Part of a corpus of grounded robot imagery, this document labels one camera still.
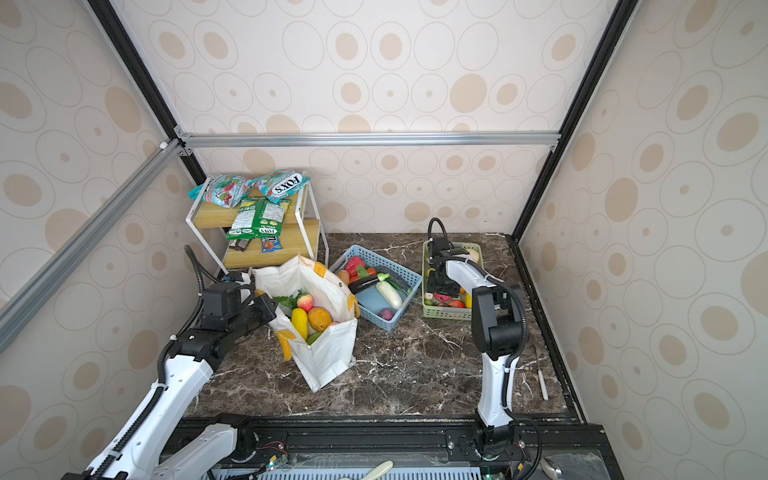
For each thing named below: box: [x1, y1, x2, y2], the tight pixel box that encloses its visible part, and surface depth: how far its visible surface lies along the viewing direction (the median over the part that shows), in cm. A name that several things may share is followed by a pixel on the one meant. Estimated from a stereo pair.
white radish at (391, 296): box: [376, 273, 403, 309], surface depth 101 cm
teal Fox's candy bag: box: [252, 170, 311, 203], surface depth 83 cm
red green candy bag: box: [188, 174, 248, 209], surface depth 84 cm
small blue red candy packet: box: [261, 235, 283, 254], surface depth 96 cm
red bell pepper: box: [345, 256, 366, 278], surface depth 108 cm
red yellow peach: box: [297, 294, 314, 313], surface depth 94 cm
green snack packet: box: [226, 197, 291, 241], surface depth 77 cm
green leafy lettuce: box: [273, 290, 301, 310], surface depth 94 cm
